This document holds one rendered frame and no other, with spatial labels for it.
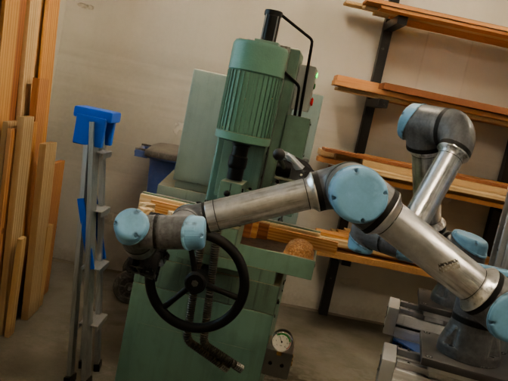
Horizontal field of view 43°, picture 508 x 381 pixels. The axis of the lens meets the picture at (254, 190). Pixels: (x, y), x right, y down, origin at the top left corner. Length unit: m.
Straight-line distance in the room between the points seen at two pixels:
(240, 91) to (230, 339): 0.75
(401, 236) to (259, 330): 0.71
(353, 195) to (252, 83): 0.72
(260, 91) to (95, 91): 2.57
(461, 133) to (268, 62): 0.59
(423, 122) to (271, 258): 0.60
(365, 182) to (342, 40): 3.08
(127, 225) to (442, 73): 3.39
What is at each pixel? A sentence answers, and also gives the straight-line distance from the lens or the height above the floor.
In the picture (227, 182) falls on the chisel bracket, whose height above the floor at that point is 1.06.
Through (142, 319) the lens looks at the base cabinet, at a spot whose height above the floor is 0.60.
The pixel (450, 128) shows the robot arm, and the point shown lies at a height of 1.35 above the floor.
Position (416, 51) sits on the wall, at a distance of 4.47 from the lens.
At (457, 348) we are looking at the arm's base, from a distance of 1.63.
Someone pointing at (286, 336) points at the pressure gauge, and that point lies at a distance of 1.89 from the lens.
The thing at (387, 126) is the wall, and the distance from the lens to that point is 4.41.
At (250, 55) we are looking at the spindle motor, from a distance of 1.95.
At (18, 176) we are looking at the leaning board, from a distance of 3.14.
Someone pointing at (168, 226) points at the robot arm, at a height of 1.02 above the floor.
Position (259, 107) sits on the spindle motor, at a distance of 1.95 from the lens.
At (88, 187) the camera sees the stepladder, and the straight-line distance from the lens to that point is 2.69.
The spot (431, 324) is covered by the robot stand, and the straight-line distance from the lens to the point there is 2.12.
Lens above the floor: 1.31
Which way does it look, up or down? 7 degrees down
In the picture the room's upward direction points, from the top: 12 degrees clockwise
